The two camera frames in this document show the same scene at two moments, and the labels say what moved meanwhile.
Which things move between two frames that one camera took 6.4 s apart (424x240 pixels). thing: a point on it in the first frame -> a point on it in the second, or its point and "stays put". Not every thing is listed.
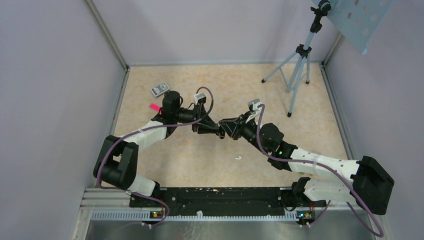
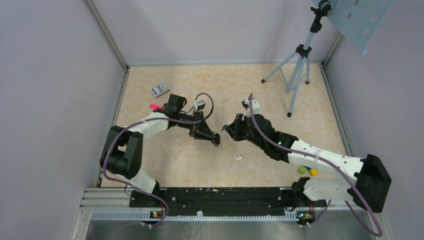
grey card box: [160, 89] stays put
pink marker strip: [155, 107] stays put
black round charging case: [221, 133] -> [217, 139]
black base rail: [218, 199] stays put
